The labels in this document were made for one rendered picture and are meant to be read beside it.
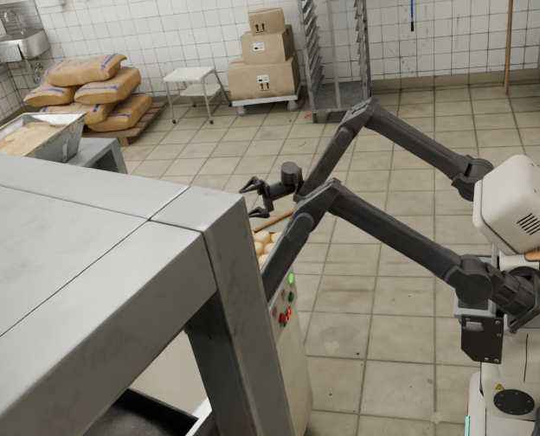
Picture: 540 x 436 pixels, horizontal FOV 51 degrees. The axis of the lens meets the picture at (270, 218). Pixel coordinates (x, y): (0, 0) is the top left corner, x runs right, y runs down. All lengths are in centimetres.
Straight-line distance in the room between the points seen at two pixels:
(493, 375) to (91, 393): 155
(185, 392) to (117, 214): 180
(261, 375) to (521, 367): 139
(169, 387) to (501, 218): 125
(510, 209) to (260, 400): 110
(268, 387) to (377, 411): 218
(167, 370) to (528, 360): 111
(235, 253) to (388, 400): 228
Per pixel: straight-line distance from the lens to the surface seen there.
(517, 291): 131
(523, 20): 543
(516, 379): 169
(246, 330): 26
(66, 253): 24
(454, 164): 163
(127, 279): 21
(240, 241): 24
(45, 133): 208
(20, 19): 667
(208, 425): 32
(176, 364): 194
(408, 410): 247
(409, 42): 541
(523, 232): 138
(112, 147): 217
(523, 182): 137
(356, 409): 248
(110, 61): 552
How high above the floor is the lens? 193
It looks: 32 degrees down
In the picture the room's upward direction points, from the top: 11 degrees counter-clockwise
